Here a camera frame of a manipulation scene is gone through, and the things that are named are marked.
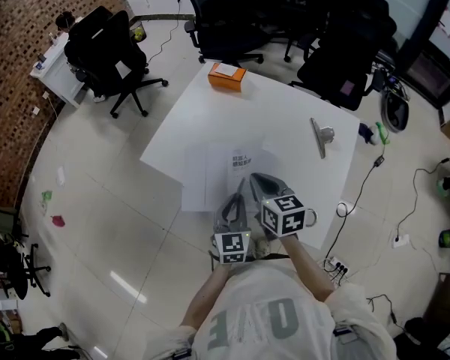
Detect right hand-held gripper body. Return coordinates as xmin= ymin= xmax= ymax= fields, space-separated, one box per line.
xmin=254 ymin=195 xmax=308 ymax=239

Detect black mesh waste bin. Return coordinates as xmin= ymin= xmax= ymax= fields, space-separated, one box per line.
xmin=128 ymin=19 xmax=149 ymax=44

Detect orange box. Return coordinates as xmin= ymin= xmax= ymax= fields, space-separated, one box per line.
xmin=206 ymin=62 xmax=248 ymax=93

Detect floor cable clutter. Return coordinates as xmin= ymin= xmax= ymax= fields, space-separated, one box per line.
xmin=370 ymin=49 xmax=413 ymax=94

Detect small white socket block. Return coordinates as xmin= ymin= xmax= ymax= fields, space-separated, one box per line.
xmin=391 ymin=232 xmax=411 ymax=250

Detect black floor cable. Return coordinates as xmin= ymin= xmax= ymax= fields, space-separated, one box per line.
xmin=323 ymin=163 xmax=380 ymax=274
xmin=394 ymin=157 xmax=450 ymax=240
xmin=365 ymin=293 xmax=407 ymax=332

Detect dark blue cloth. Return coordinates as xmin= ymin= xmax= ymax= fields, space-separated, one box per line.
xmin=358 ymin=122 xmax=377 ymax=145

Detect grey hard-shell case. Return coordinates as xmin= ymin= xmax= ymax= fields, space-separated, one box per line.
xmin=381 ymin=87 xmax=410 ymax=135

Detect silver metal bracket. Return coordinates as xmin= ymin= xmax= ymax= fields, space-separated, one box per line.
xmin=309 ymin=117 xmax=337 ymax=161

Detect person's right forearm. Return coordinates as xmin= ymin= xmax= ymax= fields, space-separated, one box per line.
xmin=276 ymin=233 xmax=338 ymax=304

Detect green wrapper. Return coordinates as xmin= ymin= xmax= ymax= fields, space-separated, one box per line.
xmin=40 ymin=189 xmax=54 ymax=216

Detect small white desk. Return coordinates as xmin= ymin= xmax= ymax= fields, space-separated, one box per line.
xmin=28 ymin=31 xmax=90 ymax=110

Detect black office chair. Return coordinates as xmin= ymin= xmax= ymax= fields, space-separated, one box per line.
xmin=62 ymin=4 xmax=170 ymax=120
xmin=264 ymin=0 xmax=326 ymax=64
xmin=181 ymin=0 xmax=266 ymax=66
xmin=289 ymin=0 xmax=398 ymax=113
xmin=0 ymin=203 xmax=53 ymax=300

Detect white paper sheets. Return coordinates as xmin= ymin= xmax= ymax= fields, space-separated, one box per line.
xmin=181 ymin=139 xmax=281 ymax=214

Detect white table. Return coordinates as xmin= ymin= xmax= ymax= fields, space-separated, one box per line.
xmin=139 ymin=60 xmax=362 ymax=251

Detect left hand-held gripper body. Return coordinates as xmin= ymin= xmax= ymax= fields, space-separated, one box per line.
xmin=211 ymin=219 xmax=253 ymax=266

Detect person's left forearm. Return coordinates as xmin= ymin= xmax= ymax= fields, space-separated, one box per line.
xmin=179 ymin=262 xmax=232 ymax=330

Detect white power strip with plugs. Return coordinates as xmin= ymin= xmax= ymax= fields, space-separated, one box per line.
xmin=323 ymin=255 xmax=351 ymax=278

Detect green white plush toy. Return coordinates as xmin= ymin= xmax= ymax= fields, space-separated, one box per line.
xmin=373 ymin=121 xmax=392 ymax=146

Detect person's white shirt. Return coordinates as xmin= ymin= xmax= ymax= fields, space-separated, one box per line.
xmin=145 ymin=256 xmax=398 ymax=360

